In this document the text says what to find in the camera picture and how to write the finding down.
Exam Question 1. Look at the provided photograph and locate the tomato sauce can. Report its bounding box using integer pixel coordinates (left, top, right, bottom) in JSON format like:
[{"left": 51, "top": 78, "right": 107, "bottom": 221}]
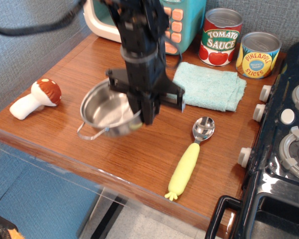
[{"left": 199, "top": 8, "right": 243, "bottom": 66}]

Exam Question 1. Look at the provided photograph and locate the stainless steel pot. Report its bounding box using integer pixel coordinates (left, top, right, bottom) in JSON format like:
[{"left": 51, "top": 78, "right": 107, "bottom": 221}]
[{"left": 77, "top": 78, "right": 143, "bottom": 140}]

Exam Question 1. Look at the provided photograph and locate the black toy stove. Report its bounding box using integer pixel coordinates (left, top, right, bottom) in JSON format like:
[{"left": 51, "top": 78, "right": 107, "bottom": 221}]
[{"left": 205, "top": 42, "right": 299, "bottom": 239}]

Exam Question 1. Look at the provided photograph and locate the plush mushroom toy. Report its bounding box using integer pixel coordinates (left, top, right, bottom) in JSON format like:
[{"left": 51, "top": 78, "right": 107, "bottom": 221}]
[{"left": 9, "top": 78, "right": 62, "bottom": 120}]

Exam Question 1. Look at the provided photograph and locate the black braided cable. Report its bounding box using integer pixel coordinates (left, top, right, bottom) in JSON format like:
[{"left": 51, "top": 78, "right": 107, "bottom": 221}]
[{"left": 0, "top": 0, "right": 87, "bottom": 37}]

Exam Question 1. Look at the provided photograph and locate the light blue cloth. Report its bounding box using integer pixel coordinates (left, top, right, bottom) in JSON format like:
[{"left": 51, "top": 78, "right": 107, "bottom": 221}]
[{"left": 172, "top": 62, "right": 247, "bottom": 112}]

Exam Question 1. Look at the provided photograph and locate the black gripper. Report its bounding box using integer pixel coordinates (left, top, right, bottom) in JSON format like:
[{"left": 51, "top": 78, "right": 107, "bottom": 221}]
[{"left": 106, "top": 48, "right": 185, "bottom": 125}]

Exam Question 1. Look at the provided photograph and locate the yellow handled spoon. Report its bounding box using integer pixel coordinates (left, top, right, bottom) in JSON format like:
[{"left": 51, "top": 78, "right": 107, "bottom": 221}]
[{"left": 164, "top": 117, "right": 215, "bottom": 201}]

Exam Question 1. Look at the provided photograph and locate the orange object at corner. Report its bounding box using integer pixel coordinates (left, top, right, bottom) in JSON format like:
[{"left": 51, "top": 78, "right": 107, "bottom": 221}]
[{"left": 0, "top": 216, "right": 24, "bottom": 239}]

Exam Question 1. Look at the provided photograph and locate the toy microwave oven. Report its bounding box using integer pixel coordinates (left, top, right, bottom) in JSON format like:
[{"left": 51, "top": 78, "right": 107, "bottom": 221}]
[{"left": 84, "top": 0, "right": 206, "bottom": 55}]

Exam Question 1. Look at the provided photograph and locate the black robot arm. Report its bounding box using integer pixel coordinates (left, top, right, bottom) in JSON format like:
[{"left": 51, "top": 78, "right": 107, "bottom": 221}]
[{"left": 102, "top": 0, "right": 185, "bottom": 125}]

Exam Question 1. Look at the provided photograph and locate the pineapple slices can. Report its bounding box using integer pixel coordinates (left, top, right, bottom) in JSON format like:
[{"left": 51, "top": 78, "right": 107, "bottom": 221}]
[{"left": 236, "top": 32, "right": 282, "bottom": 79}]

